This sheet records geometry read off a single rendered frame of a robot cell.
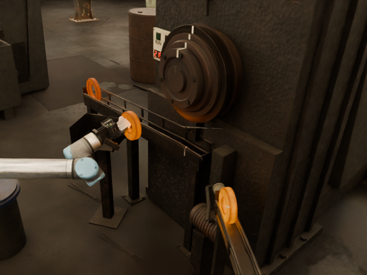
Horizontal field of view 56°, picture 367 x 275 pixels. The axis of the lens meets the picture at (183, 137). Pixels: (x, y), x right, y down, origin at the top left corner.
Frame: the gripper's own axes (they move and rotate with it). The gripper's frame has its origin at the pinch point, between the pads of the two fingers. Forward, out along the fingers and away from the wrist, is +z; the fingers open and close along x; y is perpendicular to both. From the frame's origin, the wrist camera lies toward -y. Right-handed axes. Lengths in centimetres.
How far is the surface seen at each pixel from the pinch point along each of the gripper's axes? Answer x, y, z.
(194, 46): -25, 36, 29
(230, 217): -72, -13, -3
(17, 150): 150, -76, -45
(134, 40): 238, -75, 146
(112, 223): 19, -79, -27
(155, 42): 24, 21, 42
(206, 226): -55, -34, -4
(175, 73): -20.2, 25.8, 20.1
